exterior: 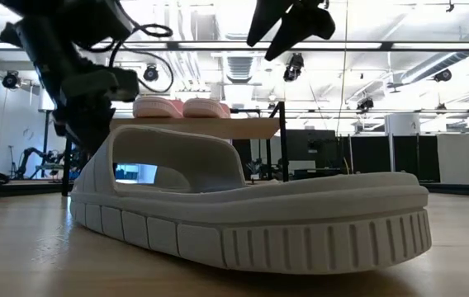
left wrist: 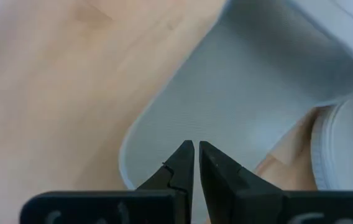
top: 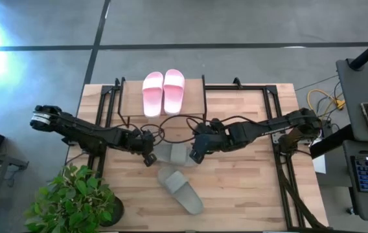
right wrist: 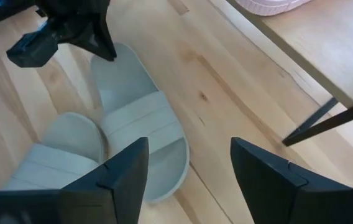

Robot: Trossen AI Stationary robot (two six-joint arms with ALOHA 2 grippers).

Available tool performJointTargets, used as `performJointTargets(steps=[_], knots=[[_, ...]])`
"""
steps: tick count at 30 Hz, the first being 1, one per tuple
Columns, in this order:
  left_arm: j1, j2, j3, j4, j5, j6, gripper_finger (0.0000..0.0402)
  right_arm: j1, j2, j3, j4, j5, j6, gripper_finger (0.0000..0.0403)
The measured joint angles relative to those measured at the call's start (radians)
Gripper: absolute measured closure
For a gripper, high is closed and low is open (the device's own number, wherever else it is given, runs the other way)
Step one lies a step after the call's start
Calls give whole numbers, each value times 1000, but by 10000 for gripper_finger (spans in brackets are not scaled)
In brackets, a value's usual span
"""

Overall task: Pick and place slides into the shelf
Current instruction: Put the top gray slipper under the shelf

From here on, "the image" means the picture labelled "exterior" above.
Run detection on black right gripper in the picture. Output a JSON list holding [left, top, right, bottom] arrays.
[[246, 0, 337, 62]]

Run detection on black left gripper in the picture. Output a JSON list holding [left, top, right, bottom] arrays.
[[15, 20, 116, 156]]

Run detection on pink rubber slide sandal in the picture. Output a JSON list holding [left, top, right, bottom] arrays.
[[182, 97, 233, 120], [132, 96, 184, 120]]

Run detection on grey rubber slide sandal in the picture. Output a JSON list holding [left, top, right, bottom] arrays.
[[69, 125, 433, 276]]

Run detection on black cabinet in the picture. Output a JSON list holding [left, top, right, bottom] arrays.
[[286, 129, 343, 178]]

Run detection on small potted plant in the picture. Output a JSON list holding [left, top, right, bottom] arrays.
[[245, 158, 263, 179]]

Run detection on white cylinder tank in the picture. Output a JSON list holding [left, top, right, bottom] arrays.
[[384, 113, 421, 137]]

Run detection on black room divider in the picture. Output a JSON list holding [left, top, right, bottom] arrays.
[[349, 134, 442, 183]]

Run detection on white room divider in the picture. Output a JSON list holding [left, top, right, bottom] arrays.
[[436, 132, 469, 185]]

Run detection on black ceiling camera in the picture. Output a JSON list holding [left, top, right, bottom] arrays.
[[2, 70, 21, 90], [143, 64, 160, 83], [433, 68, 453, 83], [356, 97, 375, 113], [282, 52, 306, 83]]

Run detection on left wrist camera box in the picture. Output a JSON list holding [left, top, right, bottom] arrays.
[[59, 67, 140, 104]]

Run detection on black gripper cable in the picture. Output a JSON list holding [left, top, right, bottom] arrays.
[[108, 23, 175, 94]]

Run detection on wooden shelf with metal frame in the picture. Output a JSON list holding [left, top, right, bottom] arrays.
[[61, 101, 290, 197]]

